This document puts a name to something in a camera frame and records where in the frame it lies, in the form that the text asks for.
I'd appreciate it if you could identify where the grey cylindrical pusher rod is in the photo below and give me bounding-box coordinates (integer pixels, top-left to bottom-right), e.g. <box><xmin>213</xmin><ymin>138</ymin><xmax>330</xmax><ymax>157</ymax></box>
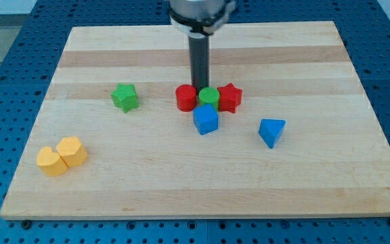
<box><xmin>188</xmin><ymin>37</ymin><xmax>209</xmax><ymax>92</ymax></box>

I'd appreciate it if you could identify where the yellow heart block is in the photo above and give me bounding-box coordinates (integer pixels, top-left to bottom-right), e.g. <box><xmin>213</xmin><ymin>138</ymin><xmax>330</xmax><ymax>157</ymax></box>
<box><xmin>36</xmin><ymin>146</ymin><xmax>68</xmax><ymax>177</ymax></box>

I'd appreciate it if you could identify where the red star block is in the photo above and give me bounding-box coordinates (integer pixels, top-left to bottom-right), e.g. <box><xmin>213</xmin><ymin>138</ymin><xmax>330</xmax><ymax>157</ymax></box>
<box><xmin>217</xmin><ymin>83</ymin><xmax>242</xmax><ymax>113</ymax></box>

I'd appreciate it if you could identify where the green cylinder block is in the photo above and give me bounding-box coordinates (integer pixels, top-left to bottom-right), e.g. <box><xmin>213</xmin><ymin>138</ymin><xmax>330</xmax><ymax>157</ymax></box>
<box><xmin>198</xmin><ymin>87</ymin><xmax>220</xmax><ymax>111</ymax></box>

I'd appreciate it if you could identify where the green star block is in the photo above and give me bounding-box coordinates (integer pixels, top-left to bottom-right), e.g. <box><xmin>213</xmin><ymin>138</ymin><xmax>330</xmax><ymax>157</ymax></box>
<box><xmin>111</xmin><ymin>83</ymin><xmax>139</xmax><ymax>113</ymax></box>

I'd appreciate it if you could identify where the yellow hexagon block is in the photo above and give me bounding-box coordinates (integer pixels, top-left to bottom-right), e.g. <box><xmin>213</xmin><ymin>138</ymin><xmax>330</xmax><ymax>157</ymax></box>
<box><xmin>56</xmin><ymin>136</ymin><xmax>88</xmax><ymax>167</ymax></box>

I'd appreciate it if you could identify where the light wooden board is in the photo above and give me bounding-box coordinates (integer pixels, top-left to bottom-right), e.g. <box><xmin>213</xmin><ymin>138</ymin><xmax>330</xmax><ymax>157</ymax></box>
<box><xmin>0</xmin><ymin>21</ymin><xmax>390</xmax><ymax>220</ymax></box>

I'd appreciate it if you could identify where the blue cube block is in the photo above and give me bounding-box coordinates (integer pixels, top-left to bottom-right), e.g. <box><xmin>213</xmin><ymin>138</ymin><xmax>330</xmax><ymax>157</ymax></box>
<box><xmin>193</xmin><ymin>104</ymin><xmax>219</xmax><ymax>135</ymax></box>

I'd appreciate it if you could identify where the red cylinder block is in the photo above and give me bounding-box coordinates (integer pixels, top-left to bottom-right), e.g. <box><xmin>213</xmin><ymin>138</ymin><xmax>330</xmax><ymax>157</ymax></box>
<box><xmin>175</xmin><ymin>84</ymin><xmax>196</xmax><ymax>112</ymax></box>

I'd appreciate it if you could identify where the blue triangle block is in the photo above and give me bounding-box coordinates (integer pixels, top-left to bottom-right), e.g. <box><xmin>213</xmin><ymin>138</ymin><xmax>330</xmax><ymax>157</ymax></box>
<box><xmin>258</xmin><ymin>119</ymin><xmax>286</xmax><ymax>149</ymax></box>

